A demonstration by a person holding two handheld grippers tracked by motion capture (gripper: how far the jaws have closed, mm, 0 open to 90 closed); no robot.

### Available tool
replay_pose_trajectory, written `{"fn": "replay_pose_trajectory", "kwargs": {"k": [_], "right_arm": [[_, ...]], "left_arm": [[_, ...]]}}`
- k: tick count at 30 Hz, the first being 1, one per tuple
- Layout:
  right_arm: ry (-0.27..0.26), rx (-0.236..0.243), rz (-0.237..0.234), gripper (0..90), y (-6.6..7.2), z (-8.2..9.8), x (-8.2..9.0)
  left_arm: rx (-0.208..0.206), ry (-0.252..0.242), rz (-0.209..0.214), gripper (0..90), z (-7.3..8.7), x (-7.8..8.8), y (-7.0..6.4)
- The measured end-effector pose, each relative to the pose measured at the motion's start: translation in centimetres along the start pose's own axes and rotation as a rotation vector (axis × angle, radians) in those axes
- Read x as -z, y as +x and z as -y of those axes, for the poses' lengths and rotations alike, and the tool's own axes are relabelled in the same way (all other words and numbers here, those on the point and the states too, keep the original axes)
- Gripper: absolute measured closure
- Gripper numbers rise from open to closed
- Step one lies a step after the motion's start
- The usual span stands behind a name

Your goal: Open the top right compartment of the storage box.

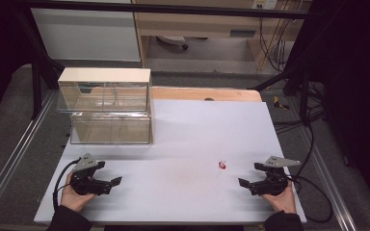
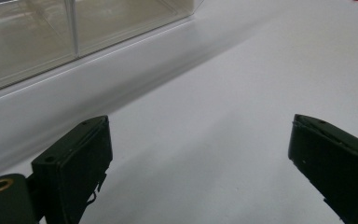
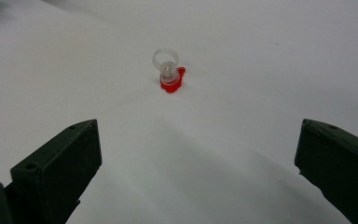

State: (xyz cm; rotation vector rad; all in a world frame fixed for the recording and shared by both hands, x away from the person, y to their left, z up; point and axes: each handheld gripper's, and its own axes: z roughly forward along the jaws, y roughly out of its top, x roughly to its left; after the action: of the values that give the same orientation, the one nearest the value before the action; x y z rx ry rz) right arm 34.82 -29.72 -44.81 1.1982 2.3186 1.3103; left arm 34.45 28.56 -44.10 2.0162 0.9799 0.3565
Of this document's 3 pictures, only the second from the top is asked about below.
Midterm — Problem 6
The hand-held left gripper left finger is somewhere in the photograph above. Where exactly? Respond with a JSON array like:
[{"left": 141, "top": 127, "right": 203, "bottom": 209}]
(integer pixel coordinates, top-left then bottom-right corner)
[{"left": 31, "top": 115, "right": 114, "bottom": 224}]

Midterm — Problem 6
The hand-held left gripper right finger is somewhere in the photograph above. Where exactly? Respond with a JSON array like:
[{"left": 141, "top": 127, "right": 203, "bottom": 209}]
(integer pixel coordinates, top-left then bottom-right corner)
[{"left": 287, "top": 113, "right": 358, "bottom": 224}]

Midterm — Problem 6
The clear acrylic compartment organizer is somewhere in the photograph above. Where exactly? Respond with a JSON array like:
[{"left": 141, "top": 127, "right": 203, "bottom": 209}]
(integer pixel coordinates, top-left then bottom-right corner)
[{"left": 0, "top": 0, "right": 205, "bottom": 97}]

